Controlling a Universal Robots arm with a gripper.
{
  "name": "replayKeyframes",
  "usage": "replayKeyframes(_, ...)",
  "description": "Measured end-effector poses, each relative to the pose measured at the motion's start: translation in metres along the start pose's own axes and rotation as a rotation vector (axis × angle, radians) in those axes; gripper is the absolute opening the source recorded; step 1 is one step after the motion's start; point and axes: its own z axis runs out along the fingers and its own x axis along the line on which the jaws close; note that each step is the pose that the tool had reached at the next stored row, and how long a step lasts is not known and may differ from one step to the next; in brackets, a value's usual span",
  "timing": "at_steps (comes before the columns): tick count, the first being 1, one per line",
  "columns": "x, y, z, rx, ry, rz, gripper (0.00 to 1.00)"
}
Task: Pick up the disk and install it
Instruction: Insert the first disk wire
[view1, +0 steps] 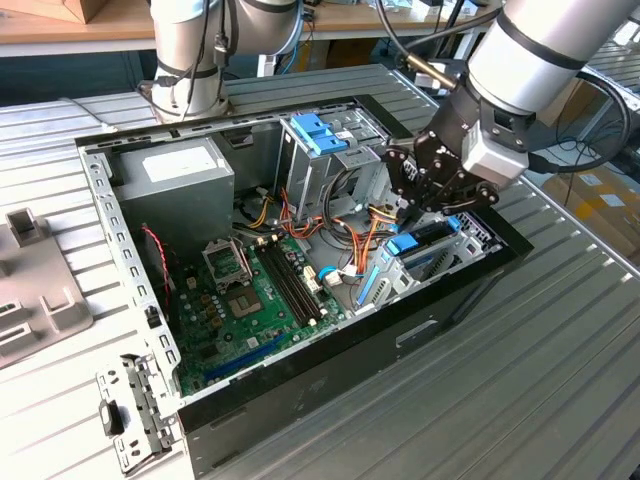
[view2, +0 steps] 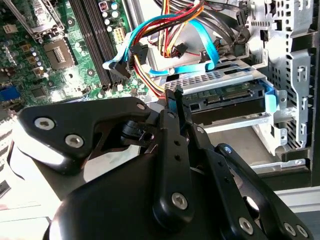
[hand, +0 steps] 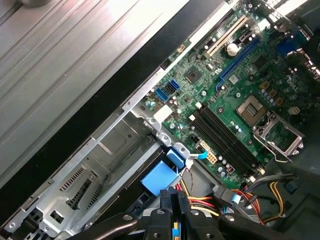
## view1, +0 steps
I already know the orange red wire bundle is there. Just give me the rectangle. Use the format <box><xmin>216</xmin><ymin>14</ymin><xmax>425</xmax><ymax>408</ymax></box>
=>
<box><xmin>277</xmin><ymin>187</ymin><xmax>386</xmax><ymax>251</ymax></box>

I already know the metal socket cover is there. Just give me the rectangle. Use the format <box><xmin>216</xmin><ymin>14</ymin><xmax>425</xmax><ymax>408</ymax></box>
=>
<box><xmin>200</xmin><ymin>238</ymin><xmax>252</xmax><ymax>294</ymax></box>

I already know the wooden desk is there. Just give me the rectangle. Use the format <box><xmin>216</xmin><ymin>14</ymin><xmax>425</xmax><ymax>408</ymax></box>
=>
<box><xmin>0</xmin><ymin>0</ymin><xmax>506</xmax><ymax>99</ymax></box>

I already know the blue drive latch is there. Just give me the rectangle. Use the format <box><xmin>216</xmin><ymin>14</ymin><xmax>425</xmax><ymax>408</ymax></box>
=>
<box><xmin>288</xmin><ymin>112</ymin><xmax>350</xmax><ymax>157</ymax></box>

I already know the cardboard box with white labels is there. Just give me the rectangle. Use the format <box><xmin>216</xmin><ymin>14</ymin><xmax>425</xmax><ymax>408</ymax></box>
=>
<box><xmin>542</xmin><ymin>167</ymin><xmax>640</xmax><ymax>264</ymax></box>

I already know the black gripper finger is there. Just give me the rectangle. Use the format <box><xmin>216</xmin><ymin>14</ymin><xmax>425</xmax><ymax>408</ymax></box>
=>
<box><xmin>410</xmin><ymin>172</ymin><xmax>501</xmax><ymax>226</ymax></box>
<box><xmin>380</xmin><ymin>142</ymin><xmax>426</xmax><ymax>226</ymax></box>

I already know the grey metal slot bracket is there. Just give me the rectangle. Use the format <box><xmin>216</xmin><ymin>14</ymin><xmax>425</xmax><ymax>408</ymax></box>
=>
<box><xmin>94</xmin><ymin>352</ymin><xmax>182</xmax><ymax>476</ymax></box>

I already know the white connector with blue tab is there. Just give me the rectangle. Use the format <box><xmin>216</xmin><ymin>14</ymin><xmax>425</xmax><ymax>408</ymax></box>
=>
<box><xmin>316</xmin><ymin>266</ymin><xmax>347</xmax><ymax>290</ymax></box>

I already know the red black twisted wire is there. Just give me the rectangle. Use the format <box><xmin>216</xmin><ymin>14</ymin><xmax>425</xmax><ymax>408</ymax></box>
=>
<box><xmin>140</xmin><ymin>224</ymin><xmax>175</xmax><ymax>296</ymax></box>

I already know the thick black camera cable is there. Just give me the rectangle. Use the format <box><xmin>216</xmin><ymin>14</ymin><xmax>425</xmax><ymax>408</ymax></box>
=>
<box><xmin>527</xmin><ymin>69</ymin><xmax>634</xmax><ymax>176</ymax></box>

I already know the black PC case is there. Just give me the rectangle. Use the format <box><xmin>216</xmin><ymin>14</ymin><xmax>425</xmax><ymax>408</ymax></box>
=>
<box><xmin>73</xmin><ymin>93</ymin><xmax>535</xmax><ymax>479</ymax></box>

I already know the grey parts rack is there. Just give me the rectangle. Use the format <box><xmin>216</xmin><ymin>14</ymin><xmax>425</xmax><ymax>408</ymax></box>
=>
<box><xmin>0</xmin><ymin>206</ymin><xmax>95</xmax><ymax>371</ymax></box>

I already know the grey optical drive cage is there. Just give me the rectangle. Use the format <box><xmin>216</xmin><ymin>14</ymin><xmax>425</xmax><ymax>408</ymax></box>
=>
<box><xmin>273</xmin><ymin>106</ymin><xmax>397</xmax><ymax>227</ymax></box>

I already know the grey metal disk bay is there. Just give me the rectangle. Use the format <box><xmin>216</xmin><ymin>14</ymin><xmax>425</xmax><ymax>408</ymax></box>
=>
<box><xmin>349</xmin><ymin>151</ymin><xmax>504</xmax><ymax>317</ymax></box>

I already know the yellow red power wire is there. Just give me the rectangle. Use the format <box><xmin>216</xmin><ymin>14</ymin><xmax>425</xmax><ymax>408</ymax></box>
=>
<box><xmin>347</xmin><ymin>204</ymin><xmax>404</xmax><ymax>276</ymax></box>

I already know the green motherboard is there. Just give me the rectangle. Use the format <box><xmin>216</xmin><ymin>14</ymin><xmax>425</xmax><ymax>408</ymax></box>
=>
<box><xmin>172</xmin><ymin>233</ymin><xmax>351</xmax><ymax>397</ymax></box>

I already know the CPU socket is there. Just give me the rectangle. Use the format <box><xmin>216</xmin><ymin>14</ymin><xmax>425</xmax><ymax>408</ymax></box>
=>
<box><xmin>223</xmin><ymin>285</ymin><xmax>265</xmax><ymax>322</ymax></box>

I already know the blue expansion slot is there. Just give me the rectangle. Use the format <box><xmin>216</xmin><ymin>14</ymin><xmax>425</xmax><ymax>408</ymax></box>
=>
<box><xmin>202</xmin><ymin>332</ymin><xmax>287</xmax><ymax>382</ymax></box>

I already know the aluminium slat shelf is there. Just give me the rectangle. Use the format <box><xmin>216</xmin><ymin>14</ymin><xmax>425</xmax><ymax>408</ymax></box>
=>
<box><xmin>584</xmin><ymin>37</ymin><xmax>640</xmax><ymax>109</ymax></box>

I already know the black plastic latch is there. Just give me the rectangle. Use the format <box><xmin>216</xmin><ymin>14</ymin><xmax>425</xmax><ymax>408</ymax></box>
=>
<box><xmin>98</xmin><ymin>399</ymin><xmax>125</xmax><ymax>437</ymax></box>

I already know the brown cardboard box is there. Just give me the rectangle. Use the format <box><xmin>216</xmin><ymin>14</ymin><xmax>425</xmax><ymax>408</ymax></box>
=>
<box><xmin>8</xmin><ymin>0</ymin><xmax>110</xmax><ymax>25</ymax></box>

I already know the hard disk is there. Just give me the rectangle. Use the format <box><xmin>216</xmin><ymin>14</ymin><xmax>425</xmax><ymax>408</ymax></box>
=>
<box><xmin>387</xmin><ymin>214</ymin><xmax>464</xmax><ymax>271</ymax></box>

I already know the black case fan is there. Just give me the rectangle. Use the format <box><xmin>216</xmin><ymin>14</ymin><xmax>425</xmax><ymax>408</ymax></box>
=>
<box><xmin>138</xmin><ymin>223</ymin><xmax>177</xmax><ymax>322</ymax></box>

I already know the black RAM slot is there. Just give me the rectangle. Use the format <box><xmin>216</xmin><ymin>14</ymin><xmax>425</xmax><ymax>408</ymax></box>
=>
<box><xmin>257</xmin><ymin>243</ymin><xmax>312</xmax><ymax>327</ymax></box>
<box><xmin>271</xmin><ymin>238</ymin><xmax>325</xmax><ymax>321</ymax></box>
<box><xmin>266</xmin><ymin>240</ymin><xmax>321</xmax><ymax>323</ymax></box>
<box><xmin>261</xmin><ymin>242</ymin><xmax>317</xmax><ymax>325</ymax></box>

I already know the locking lever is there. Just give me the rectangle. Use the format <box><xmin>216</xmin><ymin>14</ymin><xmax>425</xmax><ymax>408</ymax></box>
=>
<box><xmin>236</xmin><ymin>238</ymin><xmax>254</xmax><ymax>287</ymax></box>

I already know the thick black wire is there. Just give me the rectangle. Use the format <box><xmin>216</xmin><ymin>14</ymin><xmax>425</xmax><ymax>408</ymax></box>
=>
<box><xmin>321</xmin><ymin>166</ymin><xmax>389</xmax><ymax>242</ymax></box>

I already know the white board power connector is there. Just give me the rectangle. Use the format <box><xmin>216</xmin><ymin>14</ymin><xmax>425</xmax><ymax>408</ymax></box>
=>
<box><xmin>301</xmin><ymin>263</ymin><xmax>322</xmax><ymax>297</ymax></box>

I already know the yellow black wire bundle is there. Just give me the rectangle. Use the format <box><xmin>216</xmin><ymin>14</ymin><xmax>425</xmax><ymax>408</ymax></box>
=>
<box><xmin>238</xmin><ymin>185</ymin><xmax>275</xmax><ymax>231</ymax></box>

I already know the grey power supply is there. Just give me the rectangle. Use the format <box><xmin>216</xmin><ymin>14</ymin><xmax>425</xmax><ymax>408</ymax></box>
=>
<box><xmin>113</xmin><ymin>137</ymin><xmax>236</xmax><ymax>261</ymax></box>

